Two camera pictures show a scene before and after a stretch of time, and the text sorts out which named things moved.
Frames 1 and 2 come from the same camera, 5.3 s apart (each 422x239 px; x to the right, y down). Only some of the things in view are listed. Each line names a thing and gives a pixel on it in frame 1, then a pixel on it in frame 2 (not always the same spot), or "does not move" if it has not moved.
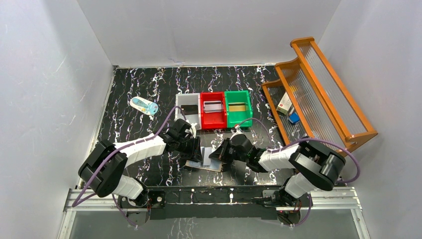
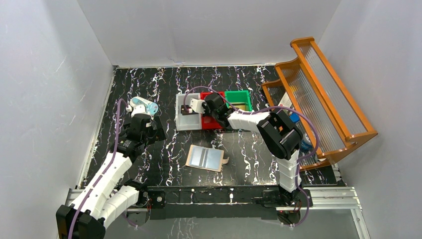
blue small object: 294,118 does not move
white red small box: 284,104 does not move
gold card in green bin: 237,106 does not move
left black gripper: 190,147 to 158,132
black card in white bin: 190,109 does not move
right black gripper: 221,153 to 205,105
